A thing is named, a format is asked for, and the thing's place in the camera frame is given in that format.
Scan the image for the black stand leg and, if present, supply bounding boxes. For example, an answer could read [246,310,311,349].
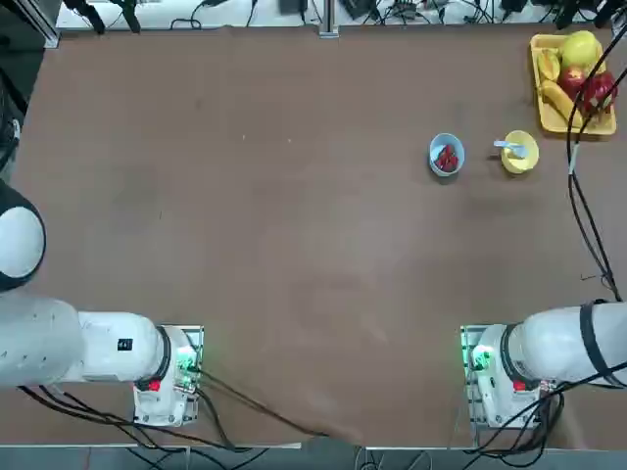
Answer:
[115,0,143,33]
[63,0,107,35]

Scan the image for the yellow bowl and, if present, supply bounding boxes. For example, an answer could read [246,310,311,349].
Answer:
[500,129,541,174]

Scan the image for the aluminium frame rail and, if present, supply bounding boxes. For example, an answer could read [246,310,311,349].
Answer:
[19,0,61,49]

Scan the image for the aluminium camera post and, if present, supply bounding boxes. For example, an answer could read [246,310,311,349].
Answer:
[318,0,340,39]

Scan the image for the black left base cable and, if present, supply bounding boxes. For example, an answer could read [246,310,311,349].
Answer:
[195,367,363,445]

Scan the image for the yellow plastic tray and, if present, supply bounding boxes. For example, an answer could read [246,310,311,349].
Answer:
[529,32,618,141]

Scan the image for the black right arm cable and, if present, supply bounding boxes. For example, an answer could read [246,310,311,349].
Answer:
[566,19,627,304]

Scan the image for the yellow-green mango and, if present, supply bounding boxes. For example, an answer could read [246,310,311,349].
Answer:
[559,29,604,70]

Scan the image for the light blue plastic spoon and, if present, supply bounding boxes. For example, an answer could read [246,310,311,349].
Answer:
[493,139,528,161]

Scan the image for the yellow banana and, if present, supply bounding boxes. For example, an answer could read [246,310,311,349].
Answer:
[540,79,584,129]

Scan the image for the yellow-green starfruit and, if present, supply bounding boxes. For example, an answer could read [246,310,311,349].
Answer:
[536,48,562,82]

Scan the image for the light blue bowl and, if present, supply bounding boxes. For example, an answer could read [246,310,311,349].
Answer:
[429,132,467,176]

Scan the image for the red apple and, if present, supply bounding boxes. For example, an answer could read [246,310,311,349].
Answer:
[556,66,589,99]

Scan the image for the red dragon fruit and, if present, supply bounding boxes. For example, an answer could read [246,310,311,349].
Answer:
[575,70,619,117]

